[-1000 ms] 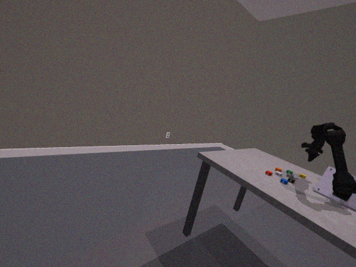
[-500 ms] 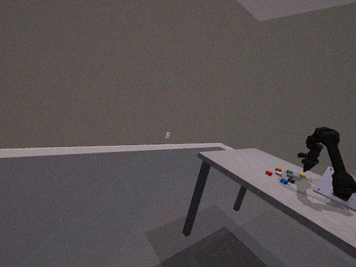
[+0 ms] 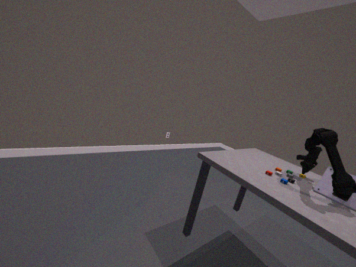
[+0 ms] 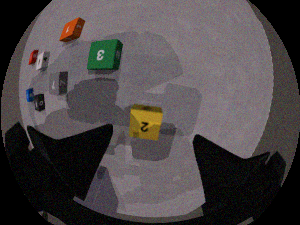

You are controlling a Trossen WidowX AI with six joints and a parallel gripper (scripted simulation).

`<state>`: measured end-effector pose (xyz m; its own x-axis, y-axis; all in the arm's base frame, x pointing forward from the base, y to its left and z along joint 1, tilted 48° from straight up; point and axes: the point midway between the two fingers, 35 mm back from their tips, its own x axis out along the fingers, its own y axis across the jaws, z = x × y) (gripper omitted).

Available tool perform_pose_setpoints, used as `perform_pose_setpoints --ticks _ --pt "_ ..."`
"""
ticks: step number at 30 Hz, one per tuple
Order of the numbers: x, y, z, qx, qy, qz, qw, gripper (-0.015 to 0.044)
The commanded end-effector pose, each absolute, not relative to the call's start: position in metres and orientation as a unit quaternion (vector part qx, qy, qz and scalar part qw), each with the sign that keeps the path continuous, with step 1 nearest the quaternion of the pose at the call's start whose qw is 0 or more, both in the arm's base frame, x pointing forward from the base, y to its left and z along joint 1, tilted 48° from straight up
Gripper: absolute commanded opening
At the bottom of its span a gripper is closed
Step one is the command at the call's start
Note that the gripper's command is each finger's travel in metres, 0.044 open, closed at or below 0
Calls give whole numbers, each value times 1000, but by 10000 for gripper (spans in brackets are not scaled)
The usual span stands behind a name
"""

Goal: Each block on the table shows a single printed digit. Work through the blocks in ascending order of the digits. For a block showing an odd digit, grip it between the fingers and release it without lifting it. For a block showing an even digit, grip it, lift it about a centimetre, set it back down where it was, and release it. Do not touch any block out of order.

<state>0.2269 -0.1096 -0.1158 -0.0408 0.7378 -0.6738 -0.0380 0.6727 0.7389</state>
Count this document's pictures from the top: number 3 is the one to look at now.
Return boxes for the blue block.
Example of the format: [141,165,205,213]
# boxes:
[280,178,288,184]

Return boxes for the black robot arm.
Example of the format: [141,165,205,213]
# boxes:
[305,128,356,201]

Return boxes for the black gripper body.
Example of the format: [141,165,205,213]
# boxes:
[300,153,318,168]

